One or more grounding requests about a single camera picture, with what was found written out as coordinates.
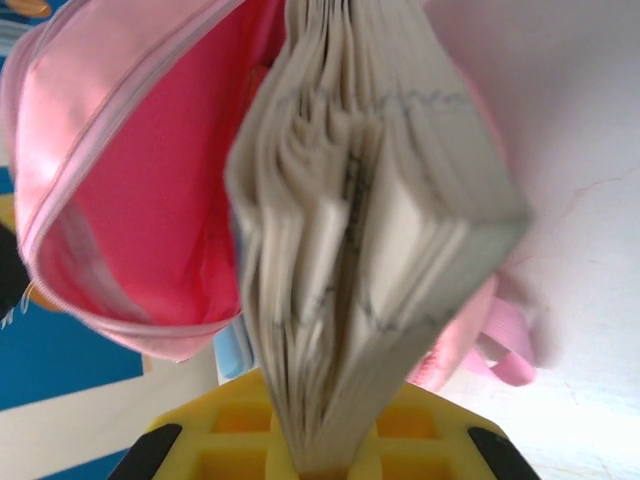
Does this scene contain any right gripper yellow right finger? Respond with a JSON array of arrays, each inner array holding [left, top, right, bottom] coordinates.
[[349, 384, 544, 480]]

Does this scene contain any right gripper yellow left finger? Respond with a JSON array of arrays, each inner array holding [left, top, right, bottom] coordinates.
[[107, 372, 301, 480]]

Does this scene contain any pink backpack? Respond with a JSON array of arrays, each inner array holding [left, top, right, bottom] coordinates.
[[0, 0, 551, 396]]

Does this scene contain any dark blue book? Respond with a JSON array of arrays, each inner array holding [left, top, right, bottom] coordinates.
[[224, 0, 534, 476]]

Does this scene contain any light blue pencil case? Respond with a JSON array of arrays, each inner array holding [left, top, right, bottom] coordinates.
[[213, 319, 254, 380]]

